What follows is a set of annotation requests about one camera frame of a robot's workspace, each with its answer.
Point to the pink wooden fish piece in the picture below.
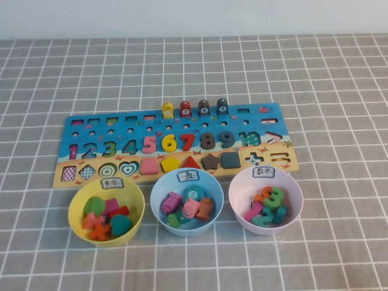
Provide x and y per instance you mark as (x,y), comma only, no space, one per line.
(191,207)

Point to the blue wooden number puzzle board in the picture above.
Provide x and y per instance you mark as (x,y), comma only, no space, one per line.
(179,125)

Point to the paper label on blue bowl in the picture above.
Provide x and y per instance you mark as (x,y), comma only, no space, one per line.
(188,176)

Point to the red wooden fish piece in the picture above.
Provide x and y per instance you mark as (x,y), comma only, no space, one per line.
(185,109)

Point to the brown wooden fish piece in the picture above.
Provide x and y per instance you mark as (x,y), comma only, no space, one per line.
(203,108)

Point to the yellow wooden fish piece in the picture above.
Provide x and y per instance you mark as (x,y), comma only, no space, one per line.
(167,110)

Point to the dark slate wooden fish piece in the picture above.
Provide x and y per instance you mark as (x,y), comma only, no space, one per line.
(222,107)

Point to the teal wooden fish piece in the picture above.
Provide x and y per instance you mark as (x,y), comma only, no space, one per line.
(192,193)

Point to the magenta wooden fish piece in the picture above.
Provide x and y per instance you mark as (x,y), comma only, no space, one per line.
(170,203)

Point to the orange wooden fish piece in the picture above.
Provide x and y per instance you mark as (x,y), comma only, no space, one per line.
(205,209)

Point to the light blue plastic bowl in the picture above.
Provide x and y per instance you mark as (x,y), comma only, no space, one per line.
(157,209)

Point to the paper label on pink bowl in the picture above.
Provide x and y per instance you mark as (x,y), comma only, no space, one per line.
(263,171)

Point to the blue-green wooden fish piece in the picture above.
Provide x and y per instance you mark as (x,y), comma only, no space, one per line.
(186,219)

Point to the pale pink plastic bowl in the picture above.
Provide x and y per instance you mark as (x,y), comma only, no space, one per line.
(238,209)

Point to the green wooden fish piece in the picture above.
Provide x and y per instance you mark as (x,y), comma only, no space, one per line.
(174,220)

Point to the paper label on yellow bowl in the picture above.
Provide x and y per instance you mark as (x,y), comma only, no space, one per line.
(112,183)

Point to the yellow plastic bowl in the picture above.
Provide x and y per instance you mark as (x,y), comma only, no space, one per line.
(75,218)

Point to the red wooden number seven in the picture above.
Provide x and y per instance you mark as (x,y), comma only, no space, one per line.
(188,142)

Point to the brown wooden number eight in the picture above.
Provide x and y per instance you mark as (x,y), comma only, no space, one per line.
(208,141)

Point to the red wooden triangle block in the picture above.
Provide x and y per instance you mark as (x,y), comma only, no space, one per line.
(190,164)

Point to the brown wooden star block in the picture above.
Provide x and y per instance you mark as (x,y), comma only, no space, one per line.
(210,162)

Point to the yellow wooden number six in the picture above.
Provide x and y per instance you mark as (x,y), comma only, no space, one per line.
(168,146)

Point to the yellow wooden pentagon block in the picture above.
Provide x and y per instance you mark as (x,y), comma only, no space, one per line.
(170,164)

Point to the slate wooden number nine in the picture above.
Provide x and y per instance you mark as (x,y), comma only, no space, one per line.
(230,138)

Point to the dark slate wooden square block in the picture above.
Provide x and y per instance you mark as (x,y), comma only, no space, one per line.
(230,159)

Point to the pink wooden number five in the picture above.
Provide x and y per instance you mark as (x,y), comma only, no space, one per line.
(149,149)

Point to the pink wooden trapezoid block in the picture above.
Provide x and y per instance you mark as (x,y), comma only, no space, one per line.
(148,167)

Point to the orange wooden number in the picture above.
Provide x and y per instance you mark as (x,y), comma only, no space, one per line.
(259,197)

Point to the pink wooden number one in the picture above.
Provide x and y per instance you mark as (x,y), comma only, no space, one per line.
(253,212)

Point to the green wooden number three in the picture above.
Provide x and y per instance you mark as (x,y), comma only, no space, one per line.
(274,198)

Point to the red wooden bar block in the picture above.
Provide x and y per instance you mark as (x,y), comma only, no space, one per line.
(119,211)

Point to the teal wooden number two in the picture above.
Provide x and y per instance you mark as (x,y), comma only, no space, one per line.
(263,218)

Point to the magenta wooden rectangle block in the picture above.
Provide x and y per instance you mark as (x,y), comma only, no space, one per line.
(111,205)

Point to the teal wooden heart block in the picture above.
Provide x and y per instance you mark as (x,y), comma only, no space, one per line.
(121,225)

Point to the dark teal wooden number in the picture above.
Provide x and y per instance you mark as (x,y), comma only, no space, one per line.
(280,215)

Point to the green wooden oval block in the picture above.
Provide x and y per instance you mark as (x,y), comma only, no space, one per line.
(94,205)

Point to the salmon wooden block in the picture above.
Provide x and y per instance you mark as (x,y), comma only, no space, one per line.
(90,220)

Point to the orange wooden plus sign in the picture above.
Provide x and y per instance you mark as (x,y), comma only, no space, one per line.
(99,232)

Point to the grey checked tablecloth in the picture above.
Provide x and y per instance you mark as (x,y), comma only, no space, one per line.
(333,121)

